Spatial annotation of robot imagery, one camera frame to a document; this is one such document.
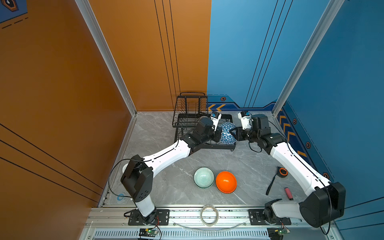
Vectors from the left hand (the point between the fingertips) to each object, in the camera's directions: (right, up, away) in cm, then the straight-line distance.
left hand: (222, 127), depth 80 cm
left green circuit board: (-37, -50, -9) cm, 63 cm away
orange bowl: (+2, -30, +1) cm, 30 cm away
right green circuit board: (+27, -49, -10) cm, 57 cm away
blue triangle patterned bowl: (+3, -6, +1) cm, 7 cm away
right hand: (+5, -2, +1) cm, 6 cm away
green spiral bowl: (-10, -29, +4) cm, 31 cm away
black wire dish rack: (-18, +14, +26) cm, 34 cm away
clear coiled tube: (-9, -47, -9) cm, 48 cm away
